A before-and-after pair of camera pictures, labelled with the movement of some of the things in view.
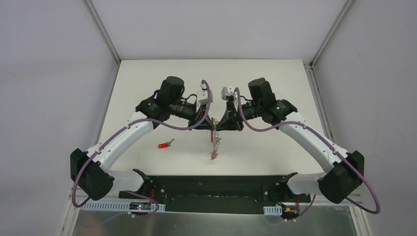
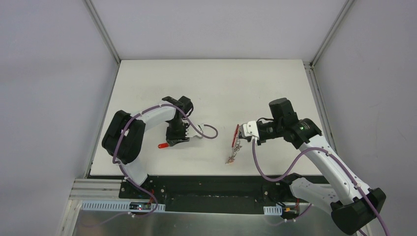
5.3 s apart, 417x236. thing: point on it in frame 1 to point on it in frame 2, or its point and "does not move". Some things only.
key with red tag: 165,145 does not move
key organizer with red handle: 215,138 to 235,145
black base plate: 218,194 does not move
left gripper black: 200,118 to 177,141
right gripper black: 232,116 to 241,135
